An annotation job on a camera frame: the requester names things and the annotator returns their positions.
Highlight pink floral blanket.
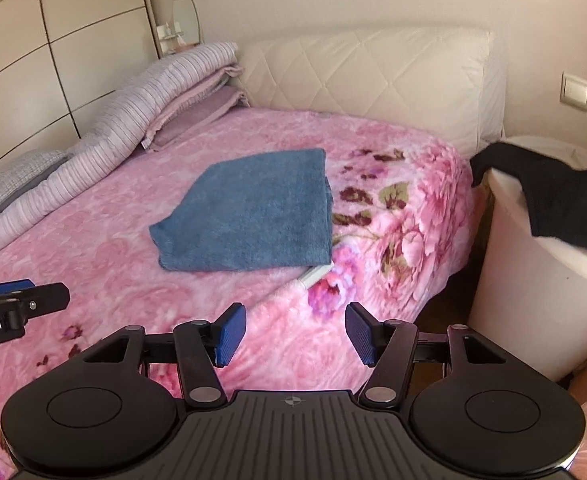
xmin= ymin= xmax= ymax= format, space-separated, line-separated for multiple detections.
xmin=0 ymin=105 xmax=489 ymax=480

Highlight pink folded sheet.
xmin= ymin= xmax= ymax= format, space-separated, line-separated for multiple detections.
xmin=140 ymin=62 xmax=250 ymax=153

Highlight wall light switch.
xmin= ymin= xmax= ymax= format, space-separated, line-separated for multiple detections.
xmin=561 ymin=71 xmax=587 ymax=111

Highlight blue jeans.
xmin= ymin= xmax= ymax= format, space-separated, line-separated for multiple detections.
xmin=148 ymin=147 xmax=335 ymax=272

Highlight lilac striped quilt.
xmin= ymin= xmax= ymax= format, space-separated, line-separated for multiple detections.
xmin=0 ymin=41 xmax=244 ymax=273

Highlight cream wardrobe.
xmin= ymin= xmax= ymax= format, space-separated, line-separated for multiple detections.
xmin=0 ymin=0 xmax=161 ymax=196

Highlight white quilted headboard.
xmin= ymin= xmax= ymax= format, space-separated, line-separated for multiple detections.
xmin=236 ymin=27 xmax=507 ymax=161

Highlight black cloth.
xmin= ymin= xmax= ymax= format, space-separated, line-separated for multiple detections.
xmin=470 ymin=141 xmax=587 ymax=253

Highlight white round bedside cabinet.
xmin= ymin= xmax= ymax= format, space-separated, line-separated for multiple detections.
xmin=468 ymin=135 xmax=587 ymax=383

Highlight oval wall mirror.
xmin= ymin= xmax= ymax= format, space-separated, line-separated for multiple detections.
xmin=172 ymin=0 xmax=202 ymax=47

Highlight grey checked pillow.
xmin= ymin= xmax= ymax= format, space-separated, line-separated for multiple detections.
xmin=0 ymin=147 xmax=74 ymax=220

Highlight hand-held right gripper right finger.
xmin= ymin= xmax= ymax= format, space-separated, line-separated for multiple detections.
xmin=345 ymin=302 xmax=508 ymax=408

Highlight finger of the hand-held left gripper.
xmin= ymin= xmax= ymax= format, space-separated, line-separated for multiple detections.
xmin=0 ymin=279 xmax=70 ymax=317

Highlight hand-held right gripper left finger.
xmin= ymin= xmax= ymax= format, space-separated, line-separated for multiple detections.
xmin=80 ymin=302 xmax=248 ymax=408

